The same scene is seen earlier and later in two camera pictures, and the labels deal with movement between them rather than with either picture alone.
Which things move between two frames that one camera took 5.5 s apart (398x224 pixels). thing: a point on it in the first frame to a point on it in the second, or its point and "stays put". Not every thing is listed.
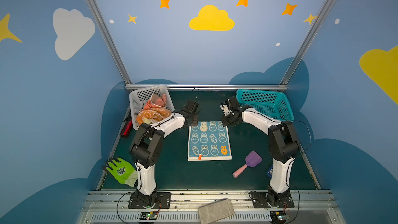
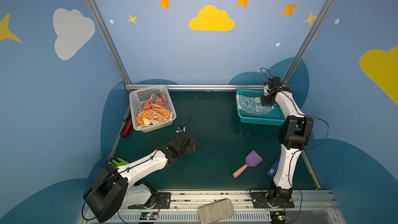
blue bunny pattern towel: x=209 y=141 to x=251 y=103
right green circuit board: x=278 y=216 stays put
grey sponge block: x=215 y=210 stays put
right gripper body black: x=229 y=120 to x=267 y=98
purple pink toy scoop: x=252 y=159 stays put
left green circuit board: x=148 y=215 stays put
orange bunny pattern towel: x=154 y=114 stays put
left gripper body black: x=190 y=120 to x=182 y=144
